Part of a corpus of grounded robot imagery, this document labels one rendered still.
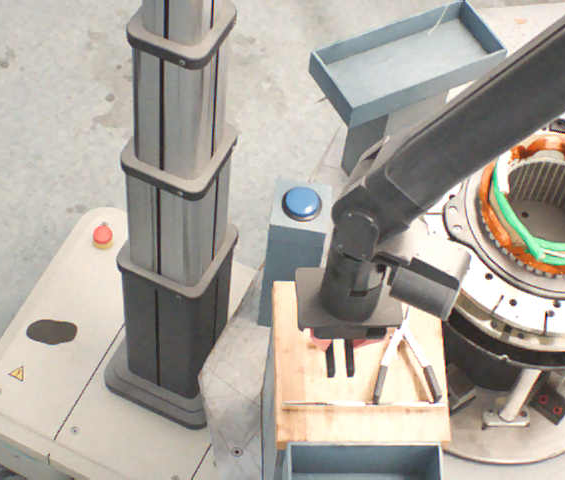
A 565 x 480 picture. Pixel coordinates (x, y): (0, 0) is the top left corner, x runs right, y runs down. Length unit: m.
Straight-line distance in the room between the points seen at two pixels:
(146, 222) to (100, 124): 1.13
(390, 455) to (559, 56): 0.61
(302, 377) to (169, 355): 0.74
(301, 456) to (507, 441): 0.40
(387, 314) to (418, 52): 0.59
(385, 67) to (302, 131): 1.23
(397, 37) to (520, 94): 0.81
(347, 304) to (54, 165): 1.74
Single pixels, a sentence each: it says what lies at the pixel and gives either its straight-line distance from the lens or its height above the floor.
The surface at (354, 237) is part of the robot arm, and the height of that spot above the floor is 1.39.
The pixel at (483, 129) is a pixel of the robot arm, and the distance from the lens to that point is 0.96.
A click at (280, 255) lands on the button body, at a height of 0.97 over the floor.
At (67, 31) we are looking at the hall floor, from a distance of 3.10.
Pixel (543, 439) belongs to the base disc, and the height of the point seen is 0.80.
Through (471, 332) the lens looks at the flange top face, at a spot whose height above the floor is 1.02.
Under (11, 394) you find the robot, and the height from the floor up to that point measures 0.26.
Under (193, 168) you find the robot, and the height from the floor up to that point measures 0.95.
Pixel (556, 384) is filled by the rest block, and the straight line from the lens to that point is 1.68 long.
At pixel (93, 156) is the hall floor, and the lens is 2.85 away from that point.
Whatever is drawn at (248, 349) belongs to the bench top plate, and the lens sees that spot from 1.71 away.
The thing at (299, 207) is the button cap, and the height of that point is 1.04.
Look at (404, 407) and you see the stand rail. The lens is 1.36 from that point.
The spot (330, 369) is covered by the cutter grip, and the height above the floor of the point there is 1.16.
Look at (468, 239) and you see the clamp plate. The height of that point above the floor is 1.10.
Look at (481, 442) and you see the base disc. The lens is 1.67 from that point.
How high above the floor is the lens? 2.29
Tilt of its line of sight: 57 degrees down
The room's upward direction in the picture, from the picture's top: 8 degrees clockwise
